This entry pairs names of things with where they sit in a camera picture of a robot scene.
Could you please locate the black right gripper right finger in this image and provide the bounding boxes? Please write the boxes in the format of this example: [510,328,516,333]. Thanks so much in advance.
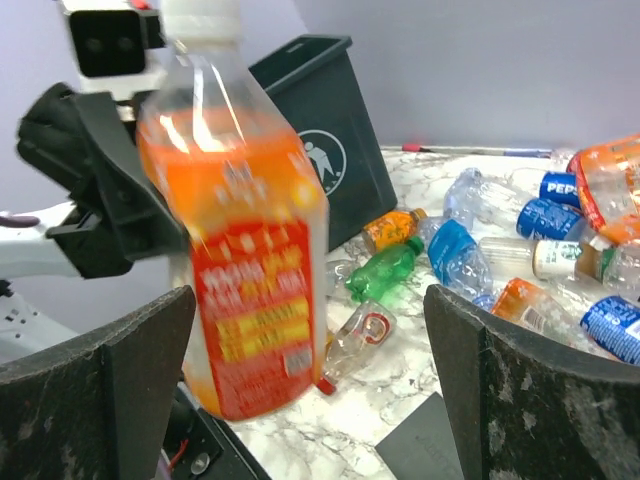
[424,284,639,479]

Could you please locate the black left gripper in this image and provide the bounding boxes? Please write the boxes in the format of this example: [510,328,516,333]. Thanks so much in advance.
[16,83,187,278]

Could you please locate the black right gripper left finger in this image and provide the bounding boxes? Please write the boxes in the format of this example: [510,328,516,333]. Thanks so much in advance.
[1,286,195,479]

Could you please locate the crushed orange label bottle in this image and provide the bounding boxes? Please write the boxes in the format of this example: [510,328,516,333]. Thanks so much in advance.
[491,277,605,356]

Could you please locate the blue label clear bottle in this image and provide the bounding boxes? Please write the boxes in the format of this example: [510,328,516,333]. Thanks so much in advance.
[580,295,639,365]

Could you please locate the red cap clear bottle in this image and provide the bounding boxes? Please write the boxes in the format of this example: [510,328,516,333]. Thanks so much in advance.
[316,299,396,395]

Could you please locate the large orange label bottle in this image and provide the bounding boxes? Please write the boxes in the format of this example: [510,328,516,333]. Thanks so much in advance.
[137,1,328,421]

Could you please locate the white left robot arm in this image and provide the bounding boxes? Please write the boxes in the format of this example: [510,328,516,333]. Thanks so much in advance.
[1,83,187,292]

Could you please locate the dark green plastic bin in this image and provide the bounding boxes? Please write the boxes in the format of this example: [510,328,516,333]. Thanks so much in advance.
[250,34,397,250]

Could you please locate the black rectangular box centre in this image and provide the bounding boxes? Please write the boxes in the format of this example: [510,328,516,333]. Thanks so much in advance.
[375,393,464,480]

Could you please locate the white label coffee bottle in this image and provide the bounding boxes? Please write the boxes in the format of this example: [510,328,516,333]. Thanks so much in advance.
[479,235,612,280]

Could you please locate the light blue label water bottle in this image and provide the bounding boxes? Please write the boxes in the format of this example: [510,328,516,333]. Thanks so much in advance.
[417,217,495,311]

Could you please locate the blue label bottle middle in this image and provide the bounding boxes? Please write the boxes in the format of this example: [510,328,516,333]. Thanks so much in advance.
[516,198,587,241]

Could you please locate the green plastic bottle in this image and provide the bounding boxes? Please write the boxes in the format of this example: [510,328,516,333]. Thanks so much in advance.
[345,236,425,302]

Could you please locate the clear crushed water bottle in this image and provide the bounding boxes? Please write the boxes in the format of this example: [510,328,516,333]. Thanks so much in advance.
[443,168,534,233]

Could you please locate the small orange juice bottle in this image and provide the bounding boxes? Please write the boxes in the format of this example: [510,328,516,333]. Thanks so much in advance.
[361,208,427,255]

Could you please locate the pepsi bottle upper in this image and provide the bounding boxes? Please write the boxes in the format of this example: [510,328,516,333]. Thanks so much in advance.
[505,168,581,210]

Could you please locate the big orange bottle at back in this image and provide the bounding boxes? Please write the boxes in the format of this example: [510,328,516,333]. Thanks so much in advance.
[570,134,639,244]

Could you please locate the red blue pen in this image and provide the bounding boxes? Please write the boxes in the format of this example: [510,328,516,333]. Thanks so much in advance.
[401,144,552,158]

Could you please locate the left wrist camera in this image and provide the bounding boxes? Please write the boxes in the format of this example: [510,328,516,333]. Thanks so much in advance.
[57,1,165,101]

